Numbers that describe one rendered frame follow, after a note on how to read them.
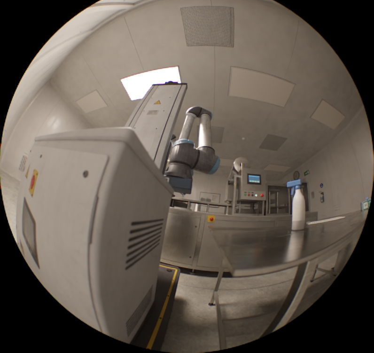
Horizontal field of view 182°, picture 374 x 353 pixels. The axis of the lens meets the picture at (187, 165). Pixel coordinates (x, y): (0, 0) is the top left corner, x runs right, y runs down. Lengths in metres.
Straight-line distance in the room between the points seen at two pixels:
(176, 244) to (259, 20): 2.95
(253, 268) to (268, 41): 2.12
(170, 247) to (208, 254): 0.43
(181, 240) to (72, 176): 1.31
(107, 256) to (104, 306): 0.08
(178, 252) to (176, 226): 0.31
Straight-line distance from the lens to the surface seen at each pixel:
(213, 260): 1.46
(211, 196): 5.47
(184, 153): 0.72
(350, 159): 4.19
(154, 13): 2.09
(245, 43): 2.00
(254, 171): 1.60
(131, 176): 0.15
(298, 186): 0.68
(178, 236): 1.39
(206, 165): 0.78
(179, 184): 0.64
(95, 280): 0.16
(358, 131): 4.20
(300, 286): 0.27
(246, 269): 0.17
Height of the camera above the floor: 0.77
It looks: 22 degrees up
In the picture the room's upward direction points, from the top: 10 degrees clockwise
